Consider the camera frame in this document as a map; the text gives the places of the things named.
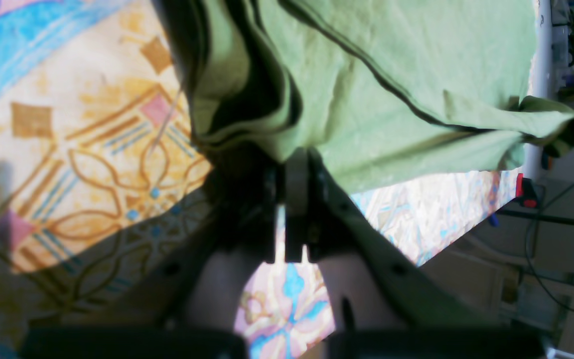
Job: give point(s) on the green t-shirt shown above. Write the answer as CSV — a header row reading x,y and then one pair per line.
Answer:
x,y
385,90

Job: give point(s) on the patterned tablecloth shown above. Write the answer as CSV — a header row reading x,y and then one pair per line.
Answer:
x,y
87,167

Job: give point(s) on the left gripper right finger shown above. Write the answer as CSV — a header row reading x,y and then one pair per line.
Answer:
x,y
383,306

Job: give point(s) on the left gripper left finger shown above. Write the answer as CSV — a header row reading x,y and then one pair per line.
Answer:
x,y
186,307

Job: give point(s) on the orange clamp lower right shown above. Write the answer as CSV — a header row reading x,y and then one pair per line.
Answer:
x,y
526,195

